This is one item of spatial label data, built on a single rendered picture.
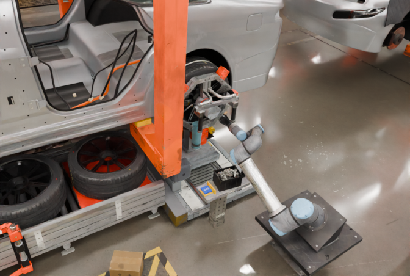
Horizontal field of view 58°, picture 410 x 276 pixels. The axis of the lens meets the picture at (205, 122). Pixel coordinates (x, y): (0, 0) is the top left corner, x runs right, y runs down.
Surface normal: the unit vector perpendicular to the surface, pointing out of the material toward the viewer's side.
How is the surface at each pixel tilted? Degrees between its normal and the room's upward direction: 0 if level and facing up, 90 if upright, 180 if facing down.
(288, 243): 0
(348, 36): 104
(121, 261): 0
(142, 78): 90
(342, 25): 89
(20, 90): 89
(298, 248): 0
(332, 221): 43
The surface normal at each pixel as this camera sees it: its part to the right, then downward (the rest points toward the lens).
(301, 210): -0.44, -0.47
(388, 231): 0.07, -0.81
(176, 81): 0.53, 0.52
